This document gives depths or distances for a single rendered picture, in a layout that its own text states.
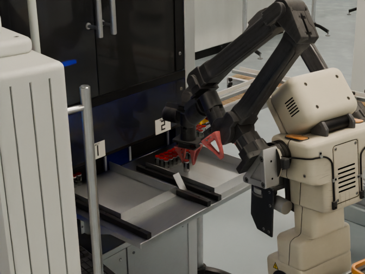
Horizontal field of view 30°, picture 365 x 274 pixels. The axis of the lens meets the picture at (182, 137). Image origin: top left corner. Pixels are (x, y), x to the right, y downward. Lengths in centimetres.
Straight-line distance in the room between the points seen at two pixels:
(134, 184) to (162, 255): 49
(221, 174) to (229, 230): 146
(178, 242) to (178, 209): 63
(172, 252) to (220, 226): 112
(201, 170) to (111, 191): 36
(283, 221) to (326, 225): 200
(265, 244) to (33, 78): 254
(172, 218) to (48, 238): 69
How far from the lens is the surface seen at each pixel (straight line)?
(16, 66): 150
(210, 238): 388
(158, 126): 260
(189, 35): 265
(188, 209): 228
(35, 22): 206
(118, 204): 233
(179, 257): 295
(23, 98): 148
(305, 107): 190
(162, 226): 218
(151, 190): 242
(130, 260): 272
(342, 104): 198
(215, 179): 248
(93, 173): 163
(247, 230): 397
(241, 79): 349
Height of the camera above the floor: 193
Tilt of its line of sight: 21 degrees down
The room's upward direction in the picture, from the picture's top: 1 degrees counter-clockwise
